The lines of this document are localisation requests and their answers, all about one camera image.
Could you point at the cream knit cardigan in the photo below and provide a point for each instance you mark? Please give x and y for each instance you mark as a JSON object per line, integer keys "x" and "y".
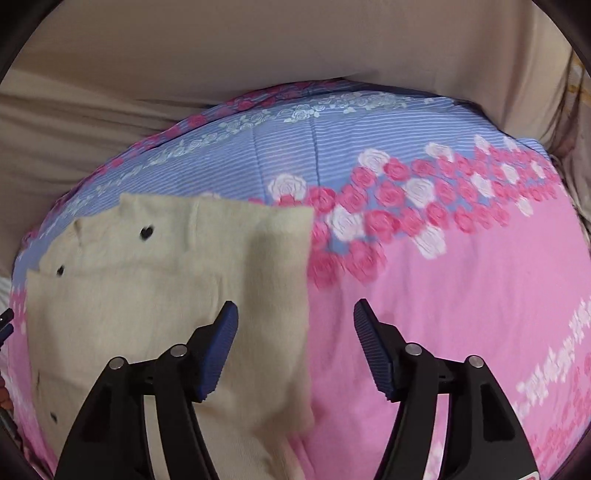
{"x": 138, "y": 286}

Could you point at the pink blue floral blanket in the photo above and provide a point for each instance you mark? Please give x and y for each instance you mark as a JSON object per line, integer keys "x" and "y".
{"x": 461, "y": 286}

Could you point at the white floral pillow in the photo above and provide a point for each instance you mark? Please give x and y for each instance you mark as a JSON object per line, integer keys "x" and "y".
{"x": 577, "y": 120}

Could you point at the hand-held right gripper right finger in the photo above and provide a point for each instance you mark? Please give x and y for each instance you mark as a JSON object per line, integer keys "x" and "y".
{"x": 375, "y": 355}

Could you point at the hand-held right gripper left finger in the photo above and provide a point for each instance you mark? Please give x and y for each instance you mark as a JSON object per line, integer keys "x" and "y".
{"x": 220, "y": 355}

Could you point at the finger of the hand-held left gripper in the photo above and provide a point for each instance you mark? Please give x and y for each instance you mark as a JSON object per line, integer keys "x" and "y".
{"x": 4, "y": 317}
{"x": 5, "y": 333}

